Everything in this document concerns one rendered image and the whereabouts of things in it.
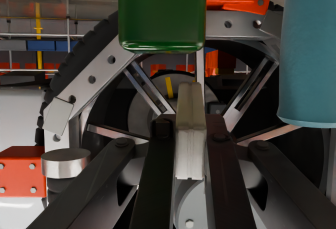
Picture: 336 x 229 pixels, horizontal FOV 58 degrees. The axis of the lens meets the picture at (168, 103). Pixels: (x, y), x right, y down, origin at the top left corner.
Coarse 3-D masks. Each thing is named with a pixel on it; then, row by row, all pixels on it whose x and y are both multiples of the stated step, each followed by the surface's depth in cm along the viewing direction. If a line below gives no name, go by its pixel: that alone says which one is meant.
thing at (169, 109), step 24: (216, 48) 77; (240, 48) 63; (264, 48) 56; (120, 72) 61; (144, 72) 58; (264, 72) 59; (96, 96) 57; (144, 96) 59; (240, 96) 59; (96, 120) 69; (96, 144) 73; (240, 144) 60; (288, 144) 75; (312, 144) 63; (312, 168) 63; (120, 216) 70
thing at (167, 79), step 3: (165, 78) 100; (168, 78) 100; (168, 81) 100; (192, 81) 100; (168, 84) 100; (168, 87) 100; (171, 87) 100; (168, 90) 100; (171, 90) 100; (168, 93) 100; (171, 93) 100; (168, 96) 100; (171, 96) 100
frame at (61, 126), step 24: (216, 24) 47; (240, 24) 47; (264, 24) 47; (120, 48) 47; (96, 72) 48; (72, 96) 52; (48, 120) 48; (72, 120) 51; (48, 144) 49; (72, 144) 53
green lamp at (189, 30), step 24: (120, 0) 13; (144, 0) 13; (168, 0) 13; (192, 0) 13; (120, 24) 13; (144, 24) 13; (168, 24) 13; (192, 24) 13; (144, 48) 14; (168, 48) 14; (192, 48) 14
